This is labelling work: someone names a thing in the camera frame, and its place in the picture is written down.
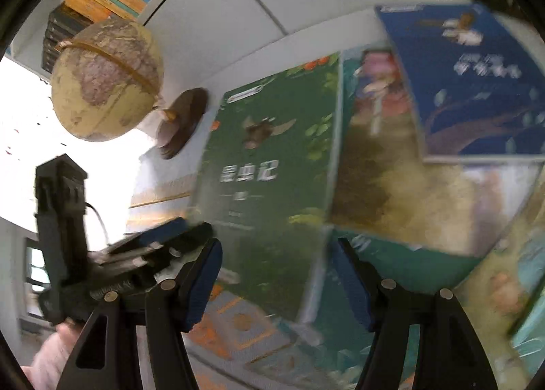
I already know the dark books stack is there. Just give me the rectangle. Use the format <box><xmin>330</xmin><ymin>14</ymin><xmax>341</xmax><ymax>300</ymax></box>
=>
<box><xmin>42</xmin><ymin>3</ymin><xmax>92</xmax><ymax>73</ymax></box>

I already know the left hand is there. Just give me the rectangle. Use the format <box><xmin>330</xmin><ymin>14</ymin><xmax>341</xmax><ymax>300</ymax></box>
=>
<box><xmin>21</xmin><ymin>320</ymin><xmax>82</xmax><ymax>390</ymax></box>

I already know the white yellow rabbit book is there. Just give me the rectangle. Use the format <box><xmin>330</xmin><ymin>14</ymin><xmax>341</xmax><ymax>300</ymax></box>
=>
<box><xmin>455</xmin><ymin>177</ymin><xmax>544</xmax><ymax>389</ymax></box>

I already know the yellow globe on stand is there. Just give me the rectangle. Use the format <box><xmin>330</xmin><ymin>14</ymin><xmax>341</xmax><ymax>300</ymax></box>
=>
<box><xmin>50</xmin><ymin>18</ymin><xmax>209</xmax><ymax>159</ymax></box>

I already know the black cable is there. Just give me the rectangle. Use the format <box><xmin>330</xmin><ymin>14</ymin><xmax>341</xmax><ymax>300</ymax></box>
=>
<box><xmin>84</xmin><ymin>201</ymin><xmax>110</xmax><ymax>246</ymax></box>

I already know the dark blue eagle book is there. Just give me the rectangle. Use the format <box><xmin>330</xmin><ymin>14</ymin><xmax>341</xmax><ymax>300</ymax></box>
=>
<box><xmin>375</xmin><ymin>3</ymin><xmax>544</xmax><ymax>164</ymax></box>

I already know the teal girl cover book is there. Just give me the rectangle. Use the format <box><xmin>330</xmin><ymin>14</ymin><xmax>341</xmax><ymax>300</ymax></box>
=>
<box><xmin>297</xmin><ymin>47</ymin><xmax>542</xmax><ymax>331</ymax></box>

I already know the green insect book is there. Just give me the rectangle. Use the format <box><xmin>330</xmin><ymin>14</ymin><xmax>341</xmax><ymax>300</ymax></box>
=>
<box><xmin>189</xmin><ymin>54</ymin><xmax>342</xmax><ymax>320</ymax></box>

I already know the patterned blue orange mat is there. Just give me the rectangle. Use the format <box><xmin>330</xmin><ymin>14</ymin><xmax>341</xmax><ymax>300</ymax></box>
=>
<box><xmin>127</xmin><ymin>151</ymin><xmax>427</xmax><ymax>390</ymax></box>

